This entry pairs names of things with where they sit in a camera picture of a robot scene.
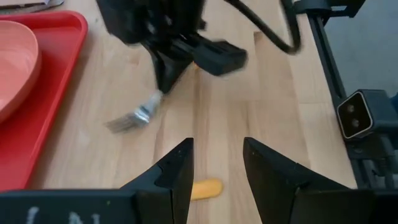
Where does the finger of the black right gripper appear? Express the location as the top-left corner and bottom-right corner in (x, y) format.
(146, 35), (195, 94)
(186, 34), (248, 77)

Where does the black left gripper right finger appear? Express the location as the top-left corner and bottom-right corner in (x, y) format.
(243, 136), (349, 224)

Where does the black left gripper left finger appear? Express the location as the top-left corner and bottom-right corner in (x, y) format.
(119, 138), (195, 224)

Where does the spoon with yellow handle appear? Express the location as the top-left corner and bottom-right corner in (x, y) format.
(191, 178), (224, 201)

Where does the fork with orange handle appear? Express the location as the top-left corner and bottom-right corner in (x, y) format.
(105, 90), (164, 134)

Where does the orange plate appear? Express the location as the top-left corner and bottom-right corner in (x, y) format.
(0, 20), (42, 125)

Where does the red plastic tray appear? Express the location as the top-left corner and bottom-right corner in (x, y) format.
(0, 11), (89, 191)

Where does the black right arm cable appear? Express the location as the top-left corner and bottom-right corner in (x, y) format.
(223, 0), (302, 55)

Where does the black table-level camera box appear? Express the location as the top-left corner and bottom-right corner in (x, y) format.
(336, 89), (398, 141)

